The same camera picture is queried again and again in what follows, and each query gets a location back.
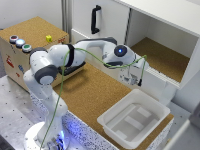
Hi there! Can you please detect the white sliding door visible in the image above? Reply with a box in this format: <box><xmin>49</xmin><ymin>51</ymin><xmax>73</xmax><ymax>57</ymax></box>
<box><xmin>71</xmin><ymin>0</ymin><xmax>131</xmax><ymax>46</ymax></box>

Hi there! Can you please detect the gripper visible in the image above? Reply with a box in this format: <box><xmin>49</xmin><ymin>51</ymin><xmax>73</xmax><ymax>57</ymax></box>
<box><xmin>119</xmin><ymin>62</ymin><xmax>145</xmax><ymax>87</ymax></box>

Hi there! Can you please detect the black door handle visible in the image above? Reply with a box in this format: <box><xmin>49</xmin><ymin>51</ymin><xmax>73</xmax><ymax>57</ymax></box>
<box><xmin>90</xmin><ymin>4</ymin><xmax>102</xmax><ymax>36</ymax></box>

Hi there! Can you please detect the white cabinet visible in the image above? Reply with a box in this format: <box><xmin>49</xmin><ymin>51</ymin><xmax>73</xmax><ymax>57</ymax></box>
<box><xmin>69</xmin><ymin>0</ymin><xmax>200</xmax><ymax>108</ymax></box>

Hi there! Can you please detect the blue button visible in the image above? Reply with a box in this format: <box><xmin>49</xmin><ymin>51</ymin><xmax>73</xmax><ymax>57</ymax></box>
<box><xmin>15</xmin><ymin>38</ymin><xmax>26</xmax><ymax>49</ymax></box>

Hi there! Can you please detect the black drawer handle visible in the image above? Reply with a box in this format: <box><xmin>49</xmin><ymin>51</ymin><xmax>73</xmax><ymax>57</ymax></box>
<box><xmin>61</xmin><ymin>64</ymin><xmax>86</xmax><ymax>76</ymax></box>

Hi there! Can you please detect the green button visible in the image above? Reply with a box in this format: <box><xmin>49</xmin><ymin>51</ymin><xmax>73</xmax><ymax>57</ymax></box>
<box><xmin>21</xmin><ymin>43</ymin><xmax>33</xmax><ymax>54</ymax></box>

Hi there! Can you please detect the white plastic box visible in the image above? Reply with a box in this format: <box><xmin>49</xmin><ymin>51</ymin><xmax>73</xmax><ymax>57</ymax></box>
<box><xmin>96</xmin><ymin>88</ymin><xmax>172</xmax><ymax>150</ymax></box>

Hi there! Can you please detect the yellow block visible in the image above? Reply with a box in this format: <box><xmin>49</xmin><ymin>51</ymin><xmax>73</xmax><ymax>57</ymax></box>
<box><xmin>45</xmin><ymin>34</ymin><xmax>54</xmax><ymax>43</ymax></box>

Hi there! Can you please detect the green cable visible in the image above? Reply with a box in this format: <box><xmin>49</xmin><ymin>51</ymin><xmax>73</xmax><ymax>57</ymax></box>
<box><xmin>39</xmin><ymin>47</ymin><xmax>149</xmax><ymax>150</ymax></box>

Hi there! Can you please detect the red button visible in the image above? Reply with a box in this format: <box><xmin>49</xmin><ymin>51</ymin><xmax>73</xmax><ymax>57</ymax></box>
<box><xmin>9</xmin><ymin>34</ymin><xmax>20</xmax><ymax>44</ymax></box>

